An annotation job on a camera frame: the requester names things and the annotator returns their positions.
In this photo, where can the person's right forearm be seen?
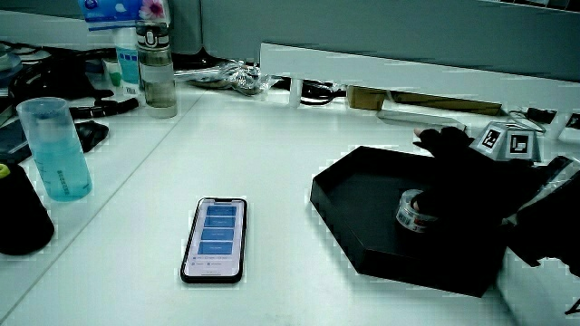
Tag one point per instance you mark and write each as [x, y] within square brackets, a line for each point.
[550, 217]

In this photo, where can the white desk riser shelf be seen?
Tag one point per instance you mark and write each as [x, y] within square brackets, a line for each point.
[408, 74]

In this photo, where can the black cone with yellow tip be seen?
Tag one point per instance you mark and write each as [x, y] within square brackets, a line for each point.
[20, 213]

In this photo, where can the brown cardboard box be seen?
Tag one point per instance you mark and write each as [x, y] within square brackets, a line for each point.
[362, 97]

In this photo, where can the black smartphone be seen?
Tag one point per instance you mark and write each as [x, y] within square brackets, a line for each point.
[215, 239]

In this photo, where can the roll of tape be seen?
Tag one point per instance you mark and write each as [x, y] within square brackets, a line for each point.
[407, 213]

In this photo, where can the clear water bottle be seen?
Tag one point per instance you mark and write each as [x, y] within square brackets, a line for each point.
[156, 77]

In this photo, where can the flat white keyboard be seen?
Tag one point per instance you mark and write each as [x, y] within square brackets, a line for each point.
[417, 118]

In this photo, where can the black plate tray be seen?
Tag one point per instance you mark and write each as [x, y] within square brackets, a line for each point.
[362, 204]

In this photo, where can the small white green tube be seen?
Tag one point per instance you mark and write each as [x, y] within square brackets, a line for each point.
[113, 72]

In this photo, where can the white bottle with blue label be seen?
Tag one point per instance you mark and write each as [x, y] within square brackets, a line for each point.
[128, 63]

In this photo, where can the dark tablet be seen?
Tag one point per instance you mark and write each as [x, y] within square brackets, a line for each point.
[11, 142]

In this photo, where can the blue tissue pack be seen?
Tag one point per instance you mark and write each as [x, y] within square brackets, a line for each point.
[115, 12]

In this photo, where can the black computer mouse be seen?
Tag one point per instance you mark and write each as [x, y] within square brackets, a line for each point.
[93, 133]

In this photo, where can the person's right hand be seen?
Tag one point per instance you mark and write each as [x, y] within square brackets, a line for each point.
[466, 181]

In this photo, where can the blue translucent cup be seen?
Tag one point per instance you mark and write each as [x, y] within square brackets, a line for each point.
[56, 154]

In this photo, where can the small black adapter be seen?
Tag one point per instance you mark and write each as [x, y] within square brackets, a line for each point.
[541, 115]

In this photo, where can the crumpled clear plastic bag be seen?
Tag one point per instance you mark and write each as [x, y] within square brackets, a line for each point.
[231, 74]

